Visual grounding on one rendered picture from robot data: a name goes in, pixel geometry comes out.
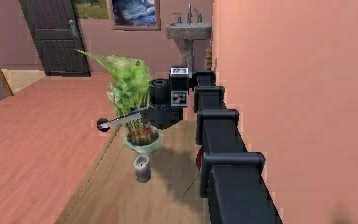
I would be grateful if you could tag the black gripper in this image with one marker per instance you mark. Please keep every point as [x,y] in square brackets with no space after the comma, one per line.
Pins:
[162,106]

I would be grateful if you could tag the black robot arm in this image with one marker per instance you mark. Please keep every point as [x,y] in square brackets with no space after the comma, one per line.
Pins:
[230,160]

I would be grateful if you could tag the beige melted candle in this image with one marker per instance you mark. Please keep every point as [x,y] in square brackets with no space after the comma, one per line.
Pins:
[142,168]

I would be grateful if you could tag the green house plant in pot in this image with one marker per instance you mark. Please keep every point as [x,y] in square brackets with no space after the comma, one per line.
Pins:
[132,86]

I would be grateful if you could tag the wooden table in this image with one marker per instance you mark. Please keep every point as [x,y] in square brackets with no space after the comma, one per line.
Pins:
[137,186]

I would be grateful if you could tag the small red object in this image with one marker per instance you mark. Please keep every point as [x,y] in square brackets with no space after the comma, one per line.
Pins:
[198,158]

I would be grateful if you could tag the dark wooden door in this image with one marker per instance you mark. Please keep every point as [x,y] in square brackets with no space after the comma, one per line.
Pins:
[55,36]

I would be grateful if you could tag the blue framed painting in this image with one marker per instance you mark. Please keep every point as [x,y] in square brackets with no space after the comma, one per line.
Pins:
[135,13]

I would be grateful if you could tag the green framed painting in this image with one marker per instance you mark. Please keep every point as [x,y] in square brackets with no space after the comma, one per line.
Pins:
[90,8]

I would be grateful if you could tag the grey pedestal sink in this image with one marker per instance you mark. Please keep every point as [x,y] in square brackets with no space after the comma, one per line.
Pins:
[188,31]

